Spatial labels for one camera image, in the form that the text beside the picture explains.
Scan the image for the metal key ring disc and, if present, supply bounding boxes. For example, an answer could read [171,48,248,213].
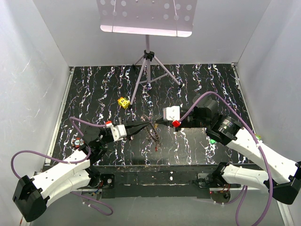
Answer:
[141,114,162,149]

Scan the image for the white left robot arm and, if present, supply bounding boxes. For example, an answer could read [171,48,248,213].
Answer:
[12,117,151,222]

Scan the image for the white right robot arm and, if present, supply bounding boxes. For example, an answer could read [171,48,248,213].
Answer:
[156,96,301,205]

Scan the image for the yellow toy block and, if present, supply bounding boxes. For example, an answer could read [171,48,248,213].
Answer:
[118,97,130,109]

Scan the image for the red owl toy block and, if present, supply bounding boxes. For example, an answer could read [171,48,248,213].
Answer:
[72,137,85,148]

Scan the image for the lilac music stand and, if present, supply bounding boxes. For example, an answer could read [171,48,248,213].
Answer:
[96,0,197,107]

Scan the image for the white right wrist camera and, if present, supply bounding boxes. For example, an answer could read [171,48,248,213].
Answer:
[163,106,181,128]

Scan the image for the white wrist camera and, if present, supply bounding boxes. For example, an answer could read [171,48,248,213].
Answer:
[106,121,127,142]
[163,106,181,128]

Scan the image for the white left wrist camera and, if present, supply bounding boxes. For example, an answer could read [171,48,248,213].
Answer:
[106,121,127,142]

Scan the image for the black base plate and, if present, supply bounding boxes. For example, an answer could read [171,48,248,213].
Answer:
[84,164,242,199]

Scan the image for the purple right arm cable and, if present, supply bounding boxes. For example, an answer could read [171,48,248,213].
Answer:
[178,91,275,226]

